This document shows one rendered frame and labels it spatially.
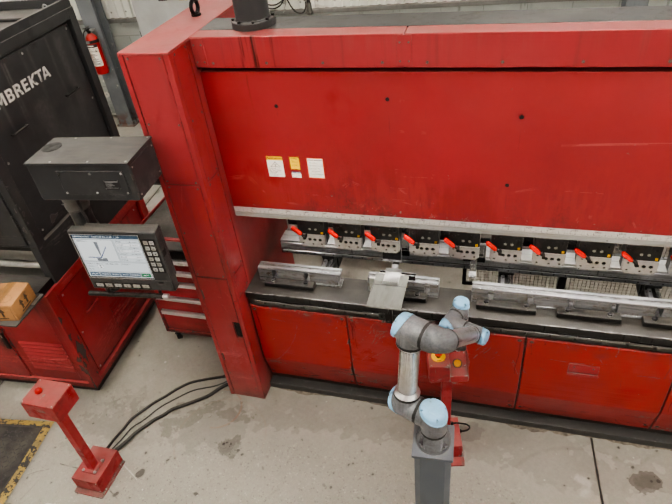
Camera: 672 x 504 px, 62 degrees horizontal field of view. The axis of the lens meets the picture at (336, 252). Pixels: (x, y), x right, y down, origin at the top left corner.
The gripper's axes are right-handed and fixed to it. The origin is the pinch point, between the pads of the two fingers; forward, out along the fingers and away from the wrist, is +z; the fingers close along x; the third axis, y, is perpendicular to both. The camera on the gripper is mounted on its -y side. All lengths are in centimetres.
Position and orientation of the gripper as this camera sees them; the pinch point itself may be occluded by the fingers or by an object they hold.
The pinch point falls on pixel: (458, 350)
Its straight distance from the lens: 292.4
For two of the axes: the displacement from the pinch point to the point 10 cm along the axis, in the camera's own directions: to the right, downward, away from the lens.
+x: -9.9, 0.6, 0.9
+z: 1.0, 7.3, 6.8
